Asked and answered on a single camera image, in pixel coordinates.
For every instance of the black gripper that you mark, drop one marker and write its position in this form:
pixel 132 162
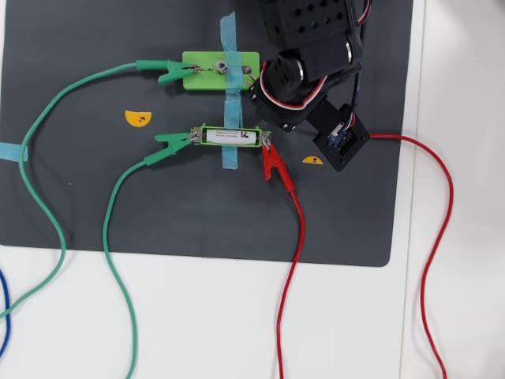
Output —
pixel 263 106

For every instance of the red alligator clip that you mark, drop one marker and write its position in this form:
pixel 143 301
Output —
pixel 250 86
pixel 272 162

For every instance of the white AA battery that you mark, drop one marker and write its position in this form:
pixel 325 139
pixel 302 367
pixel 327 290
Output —
pixel 233 135

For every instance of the green battery holder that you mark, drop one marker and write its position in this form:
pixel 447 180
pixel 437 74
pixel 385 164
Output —
pixel 199 138

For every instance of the green bulb holder base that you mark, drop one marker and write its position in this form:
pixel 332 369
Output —
pixel 201 81

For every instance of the green alligator clip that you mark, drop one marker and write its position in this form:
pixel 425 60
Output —
pixel 169 144
pixel 169 69

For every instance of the yellow half-round lightning sticker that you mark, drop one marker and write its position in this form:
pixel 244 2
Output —
pixel 136 118
pixel 312 161

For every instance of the small glass light bulb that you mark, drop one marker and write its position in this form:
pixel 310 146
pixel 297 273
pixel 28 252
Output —
pixel 221 66

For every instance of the dark grey work mat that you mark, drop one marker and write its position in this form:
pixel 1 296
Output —
pixel 197 217

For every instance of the short blue masking tape piece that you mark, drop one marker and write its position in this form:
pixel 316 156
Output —
pixel 12 152

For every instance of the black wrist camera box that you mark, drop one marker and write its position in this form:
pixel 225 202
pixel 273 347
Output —
pixel 343 146

